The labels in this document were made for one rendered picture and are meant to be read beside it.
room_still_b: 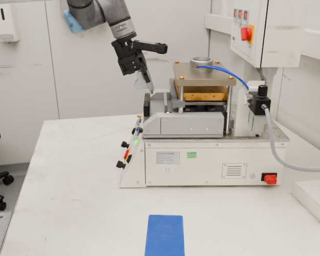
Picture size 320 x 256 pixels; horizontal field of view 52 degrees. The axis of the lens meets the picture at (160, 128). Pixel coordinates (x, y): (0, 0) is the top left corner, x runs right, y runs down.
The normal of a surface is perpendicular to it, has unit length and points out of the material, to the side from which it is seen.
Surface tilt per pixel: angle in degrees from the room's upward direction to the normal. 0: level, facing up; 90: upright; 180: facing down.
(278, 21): 90
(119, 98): 90
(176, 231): 0
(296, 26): 90
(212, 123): 90
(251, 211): 0
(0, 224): 0
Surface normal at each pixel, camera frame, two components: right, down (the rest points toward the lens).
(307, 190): 0.00, -0.93
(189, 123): 0.01, 0.38
